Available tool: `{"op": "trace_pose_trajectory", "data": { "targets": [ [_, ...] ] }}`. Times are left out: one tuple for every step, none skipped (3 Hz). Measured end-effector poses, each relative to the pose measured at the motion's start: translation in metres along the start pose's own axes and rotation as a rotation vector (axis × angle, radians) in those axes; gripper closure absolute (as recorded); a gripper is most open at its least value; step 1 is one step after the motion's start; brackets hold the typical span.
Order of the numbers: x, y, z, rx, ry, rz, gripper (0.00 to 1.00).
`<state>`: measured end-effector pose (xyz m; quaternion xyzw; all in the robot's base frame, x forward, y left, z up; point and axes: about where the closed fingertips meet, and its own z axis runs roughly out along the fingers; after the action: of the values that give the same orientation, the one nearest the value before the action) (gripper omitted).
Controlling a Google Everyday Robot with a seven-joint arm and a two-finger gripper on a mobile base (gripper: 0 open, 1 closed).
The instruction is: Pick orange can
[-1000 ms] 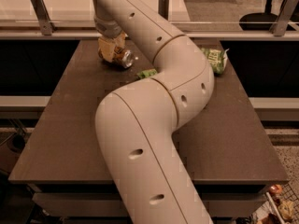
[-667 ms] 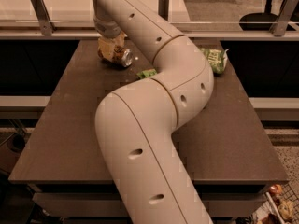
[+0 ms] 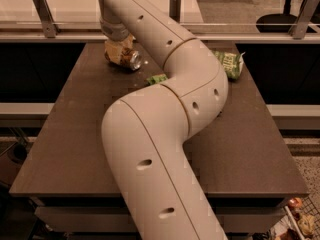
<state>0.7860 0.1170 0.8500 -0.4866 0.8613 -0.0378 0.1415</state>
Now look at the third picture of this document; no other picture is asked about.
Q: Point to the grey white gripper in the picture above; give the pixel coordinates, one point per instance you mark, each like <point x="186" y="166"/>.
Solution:
<point x="115" y="32"/>

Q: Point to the orange soda can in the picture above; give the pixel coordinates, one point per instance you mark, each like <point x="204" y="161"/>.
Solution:
<point x="130" y="59"/>

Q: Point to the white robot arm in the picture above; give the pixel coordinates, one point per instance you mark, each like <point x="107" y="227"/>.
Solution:
<point x="143" y="132"/>

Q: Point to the green chip bag front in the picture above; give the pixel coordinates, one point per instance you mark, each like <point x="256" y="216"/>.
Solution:
<point x="155" y="79"/>

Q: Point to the green chip bag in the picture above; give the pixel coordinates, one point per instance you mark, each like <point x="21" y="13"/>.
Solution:
<point x="231" y="62"/>
<point x="155" y="79"/>

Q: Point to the green chip bag rear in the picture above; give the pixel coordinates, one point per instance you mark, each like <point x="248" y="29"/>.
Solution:
<point x="231" y="62"/>

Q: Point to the black office stool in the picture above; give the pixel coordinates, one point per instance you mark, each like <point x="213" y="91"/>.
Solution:
<point x="277" y="23"/>

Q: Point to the middle metal railing bracket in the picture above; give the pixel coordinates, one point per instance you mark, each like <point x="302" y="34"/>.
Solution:
<point x="175" y="9"/>

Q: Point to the metal railing bracket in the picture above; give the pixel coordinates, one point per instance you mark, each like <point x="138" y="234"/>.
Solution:
<point x="175" y="9"/>
<point x="50" y="29"/>
<point x="299" y="29"/>

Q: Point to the left metal railing bracket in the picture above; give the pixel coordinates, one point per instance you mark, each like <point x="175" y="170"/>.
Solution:
<point x="50" y="29"/>

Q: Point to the right metal railing bracket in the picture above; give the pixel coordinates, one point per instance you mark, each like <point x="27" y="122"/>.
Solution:
<point x="299" y="29"/>

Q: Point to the wire basket with snacks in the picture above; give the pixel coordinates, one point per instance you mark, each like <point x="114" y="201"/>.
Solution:
<point x="301" y="221"/>

